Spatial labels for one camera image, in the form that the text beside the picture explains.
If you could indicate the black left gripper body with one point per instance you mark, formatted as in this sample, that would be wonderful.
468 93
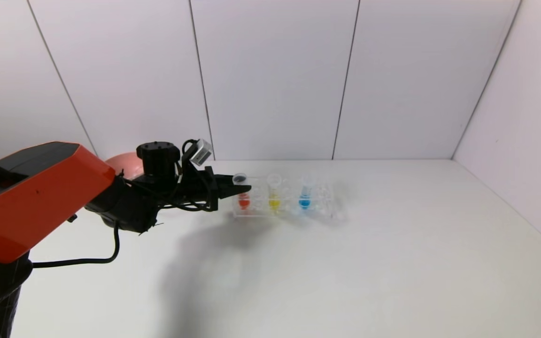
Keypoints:
211 188

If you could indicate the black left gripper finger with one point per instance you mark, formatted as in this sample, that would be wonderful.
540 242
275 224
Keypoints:
224 180
233 190

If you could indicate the test tube with red pigment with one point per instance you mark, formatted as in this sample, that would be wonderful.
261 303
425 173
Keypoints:
243 203

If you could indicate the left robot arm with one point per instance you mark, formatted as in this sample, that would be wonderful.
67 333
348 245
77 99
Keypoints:
35 197

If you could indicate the test tube with yellow pigment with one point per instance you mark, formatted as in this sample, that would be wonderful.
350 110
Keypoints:
274 202

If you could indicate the clear acrylic test tube rack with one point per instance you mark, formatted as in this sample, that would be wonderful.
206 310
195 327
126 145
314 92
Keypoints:
289 212

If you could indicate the test tube with blue pigment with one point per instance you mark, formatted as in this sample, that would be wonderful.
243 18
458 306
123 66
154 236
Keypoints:
304 202

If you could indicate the pink bowl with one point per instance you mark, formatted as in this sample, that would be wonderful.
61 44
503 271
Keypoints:
125 164

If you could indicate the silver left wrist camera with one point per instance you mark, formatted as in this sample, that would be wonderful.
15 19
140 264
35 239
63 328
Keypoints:
201 152

